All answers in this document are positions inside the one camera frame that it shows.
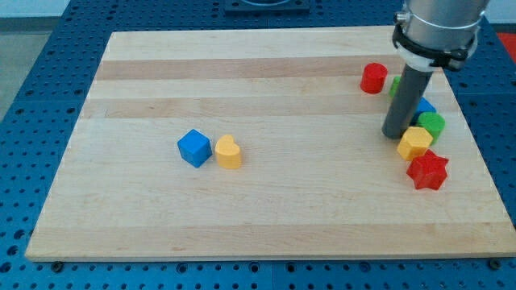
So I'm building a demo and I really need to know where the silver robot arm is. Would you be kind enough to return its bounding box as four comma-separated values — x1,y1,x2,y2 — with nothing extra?
392,0,489,73

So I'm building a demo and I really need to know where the yellow heart block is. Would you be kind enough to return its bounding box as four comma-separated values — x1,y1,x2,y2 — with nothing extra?
215,135,242,169

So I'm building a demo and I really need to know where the red star block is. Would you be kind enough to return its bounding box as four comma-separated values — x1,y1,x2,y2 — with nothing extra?
406,150,449,190

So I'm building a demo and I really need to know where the wooden board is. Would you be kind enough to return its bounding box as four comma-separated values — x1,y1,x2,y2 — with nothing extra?
26,27,515,262

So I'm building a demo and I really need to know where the blue cube block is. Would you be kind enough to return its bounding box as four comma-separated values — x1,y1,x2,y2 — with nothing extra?
177,129,212,168

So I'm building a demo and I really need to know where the red cylinder block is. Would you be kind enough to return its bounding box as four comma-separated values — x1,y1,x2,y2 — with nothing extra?
360,63,389,94

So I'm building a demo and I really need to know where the green block behind rod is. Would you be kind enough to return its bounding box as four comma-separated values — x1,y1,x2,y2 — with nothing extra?
389,76,401,98

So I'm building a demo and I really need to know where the yellow hexagon block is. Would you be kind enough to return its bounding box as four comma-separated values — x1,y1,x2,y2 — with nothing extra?
397,126,434,161

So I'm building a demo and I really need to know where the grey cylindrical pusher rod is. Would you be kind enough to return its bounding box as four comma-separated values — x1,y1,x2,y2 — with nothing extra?
381,64,433,139

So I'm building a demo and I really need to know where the blue block behind rod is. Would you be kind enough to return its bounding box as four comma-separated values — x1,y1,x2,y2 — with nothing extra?
410,97,436,125

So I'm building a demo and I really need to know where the green cylinder block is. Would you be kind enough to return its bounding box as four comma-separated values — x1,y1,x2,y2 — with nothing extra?
416,112,446,144

